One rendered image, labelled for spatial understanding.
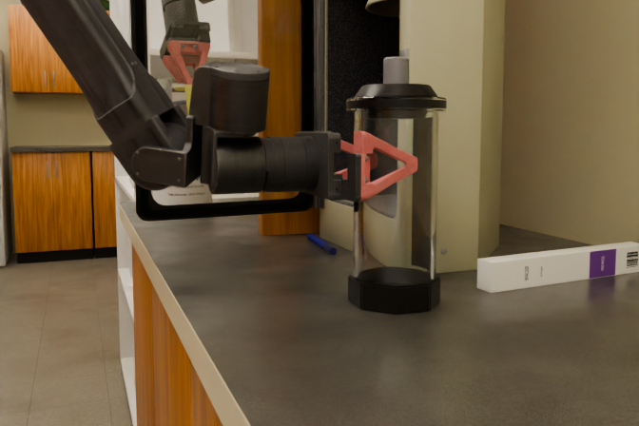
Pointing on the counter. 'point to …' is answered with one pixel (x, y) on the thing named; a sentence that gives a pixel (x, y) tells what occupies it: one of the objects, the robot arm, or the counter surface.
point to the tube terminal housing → (444, 81)
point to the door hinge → (319, 65)
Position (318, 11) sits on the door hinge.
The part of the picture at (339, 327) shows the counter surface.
